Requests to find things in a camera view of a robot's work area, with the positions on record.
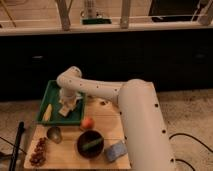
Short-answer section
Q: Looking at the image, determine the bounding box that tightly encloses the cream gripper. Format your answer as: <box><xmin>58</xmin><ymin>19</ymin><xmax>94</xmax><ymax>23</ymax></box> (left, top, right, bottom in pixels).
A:
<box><xmin>59</xmin><ymin>88</ymin><xmax>77</xmax><ymax>110</ymax></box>

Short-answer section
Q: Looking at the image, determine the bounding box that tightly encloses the green plastic tray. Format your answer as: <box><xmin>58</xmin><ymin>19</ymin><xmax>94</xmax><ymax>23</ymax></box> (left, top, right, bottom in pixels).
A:
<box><xmin>36</xmin><ymin>80</ymin><xmax>85</xmax><ymax>126</ymax></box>

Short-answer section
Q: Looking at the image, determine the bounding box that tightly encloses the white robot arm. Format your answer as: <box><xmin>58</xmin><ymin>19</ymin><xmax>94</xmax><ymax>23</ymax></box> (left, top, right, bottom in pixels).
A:
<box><xmin>56</xmin><ymin>66</ymin><xmax>177</xmax><ymax>171</ymax></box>

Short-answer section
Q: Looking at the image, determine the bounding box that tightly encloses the grey folded cloth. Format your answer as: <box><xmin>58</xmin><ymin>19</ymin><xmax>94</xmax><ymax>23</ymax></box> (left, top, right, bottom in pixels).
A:
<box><xmin>76</xmin><ymin>93</ymin><xmax>83</xmax><ymax>101</ymax></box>

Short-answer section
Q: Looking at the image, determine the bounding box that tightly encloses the yellow corn cob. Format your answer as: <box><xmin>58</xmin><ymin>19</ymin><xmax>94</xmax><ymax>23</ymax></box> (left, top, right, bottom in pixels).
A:
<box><xmin>42</xmin><ymin>104</ymin><xmax>52</xmax><ymax>121</ymax></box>

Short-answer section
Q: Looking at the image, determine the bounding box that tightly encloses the orange fruit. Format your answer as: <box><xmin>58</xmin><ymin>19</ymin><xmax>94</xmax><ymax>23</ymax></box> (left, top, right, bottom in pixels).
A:
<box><xmin>81</xmin><ymin>117</ymin><xmax>94</xmax><ymax>130</ymax></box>

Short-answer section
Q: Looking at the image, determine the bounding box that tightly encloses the small metal cup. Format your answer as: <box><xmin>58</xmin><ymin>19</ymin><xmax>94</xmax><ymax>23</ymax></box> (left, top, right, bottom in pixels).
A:
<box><xmin>47</xmin><ymin>127</ymin><xmax>62</xmax><ymax>144</ymax></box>

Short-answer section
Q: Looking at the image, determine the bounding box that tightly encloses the dark brown bowl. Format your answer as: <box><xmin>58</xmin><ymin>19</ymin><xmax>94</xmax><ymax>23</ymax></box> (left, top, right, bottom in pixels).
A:
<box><xmin>77</xmin><ymin>130</ymin><xmax>104</xmax><ymax>159</ymax></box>

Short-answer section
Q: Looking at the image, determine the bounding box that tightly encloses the green cucumber piece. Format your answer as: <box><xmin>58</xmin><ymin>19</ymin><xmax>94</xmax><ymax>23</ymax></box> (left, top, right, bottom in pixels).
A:
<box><xmin>82</xmin><ymin>138</ymin><xmax>103</xmax><ymax>151</ymax></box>

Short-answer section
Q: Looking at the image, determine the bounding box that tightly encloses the blue sponge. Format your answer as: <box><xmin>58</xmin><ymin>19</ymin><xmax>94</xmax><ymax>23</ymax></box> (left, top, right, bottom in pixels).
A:
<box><xmin>104</xmin><ymin>141</ymin><xmax>127</xmax><ymax>162</ymax></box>

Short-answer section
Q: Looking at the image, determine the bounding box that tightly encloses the black pole stand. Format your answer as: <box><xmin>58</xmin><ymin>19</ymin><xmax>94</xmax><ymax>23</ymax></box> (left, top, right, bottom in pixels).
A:
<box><xmin>9</xmin><ymin>122</ymin><xmax>25</xmax><ymax>171</ymax></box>

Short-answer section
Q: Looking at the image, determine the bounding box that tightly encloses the green base bottle object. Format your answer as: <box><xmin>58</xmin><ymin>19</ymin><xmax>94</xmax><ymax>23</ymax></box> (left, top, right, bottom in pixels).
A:
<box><xmin>81</xmin><ymin>0</ymin><xmax>111</xmax><ymax>25</ymax></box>

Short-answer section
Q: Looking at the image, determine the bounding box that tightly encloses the black monitor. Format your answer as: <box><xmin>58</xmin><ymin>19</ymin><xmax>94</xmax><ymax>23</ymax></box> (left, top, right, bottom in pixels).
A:
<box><xmin>149</xmin><ymin>0</ymin><xmax>199</xmax><ymax>22</ymax></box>

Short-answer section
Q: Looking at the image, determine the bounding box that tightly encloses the wooden post left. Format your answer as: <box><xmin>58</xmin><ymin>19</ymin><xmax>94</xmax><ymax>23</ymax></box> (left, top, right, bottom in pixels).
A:
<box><xmin>55</xmin><ymin>0</ymin><xmax>70</xmax><ymax>31</ymax></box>

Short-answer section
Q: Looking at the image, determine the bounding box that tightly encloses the wooden post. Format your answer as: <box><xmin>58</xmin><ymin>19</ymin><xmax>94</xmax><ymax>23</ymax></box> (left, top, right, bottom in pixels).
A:
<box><xmin>55</xmin><ymin>0</ymin><xmax>70</xmax><ymax>31</ymax></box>
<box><xmin>120</xmin><ymin>0</ymin><xmax>131</xmax><ymax>29</ymax></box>

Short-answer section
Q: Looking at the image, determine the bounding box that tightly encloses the wooden post right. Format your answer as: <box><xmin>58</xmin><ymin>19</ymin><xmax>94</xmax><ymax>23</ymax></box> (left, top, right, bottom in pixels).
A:
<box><xmin>120</xmin><ymin>0</ymin><xmax>131</xmax><ymax>29</ymax></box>

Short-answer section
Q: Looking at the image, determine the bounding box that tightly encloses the black floor cable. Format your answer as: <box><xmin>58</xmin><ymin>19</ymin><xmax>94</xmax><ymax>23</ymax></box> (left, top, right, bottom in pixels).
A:
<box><xmin>168</xmin><ymin>132</ymin><xmax>213</xmax><ymax>171</ymax></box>

